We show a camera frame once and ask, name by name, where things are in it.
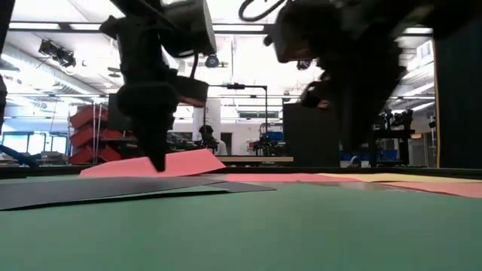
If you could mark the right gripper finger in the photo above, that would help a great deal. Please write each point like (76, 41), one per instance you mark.
(348, 128)
(367, 128)

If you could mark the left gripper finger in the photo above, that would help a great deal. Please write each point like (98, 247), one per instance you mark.
(145, 131)
(162, 131)

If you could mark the yellow paper sheet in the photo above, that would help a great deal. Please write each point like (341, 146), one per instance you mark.
(395, 177)

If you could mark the orange paper sheet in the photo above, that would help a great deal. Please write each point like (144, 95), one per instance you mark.
(444, 188)

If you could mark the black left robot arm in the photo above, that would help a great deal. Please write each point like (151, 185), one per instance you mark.
(150, 45)

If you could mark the blue workbench panel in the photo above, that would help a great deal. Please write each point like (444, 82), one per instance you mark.
(388, 155)

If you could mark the black screen panel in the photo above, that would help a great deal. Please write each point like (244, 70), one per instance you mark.
(115, 113)

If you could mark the plain black divider panel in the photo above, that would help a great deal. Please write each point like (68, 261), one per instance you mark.
(309, 135)

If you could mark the red storage bin rack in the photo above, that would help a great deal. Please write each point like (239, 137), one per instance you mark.
(84, 135)

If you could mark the person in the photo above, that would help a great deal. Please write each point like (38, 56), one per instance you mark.
(220, 147)

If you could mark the small blue storage bin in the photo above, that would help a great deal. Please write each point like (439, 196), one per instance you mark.
(275, 136)

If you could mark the black divider panel yellow edge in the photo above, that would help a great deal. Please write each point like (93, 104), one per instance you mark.
(459, 113)

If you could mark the overhead LED light bar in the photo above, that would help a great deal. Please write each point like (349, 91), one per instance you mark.
(237, 28)

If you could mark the black overhead camera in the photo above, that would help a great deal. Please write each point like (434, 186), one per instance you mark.
(303, 64)
(56, 52)

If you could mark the thin black gantry frame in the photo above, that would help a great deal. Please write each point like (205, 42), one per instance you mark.
(266, 105)

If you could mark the black aluminium table frame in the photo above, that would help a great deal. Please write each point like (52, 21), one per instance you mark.
(263, 170)

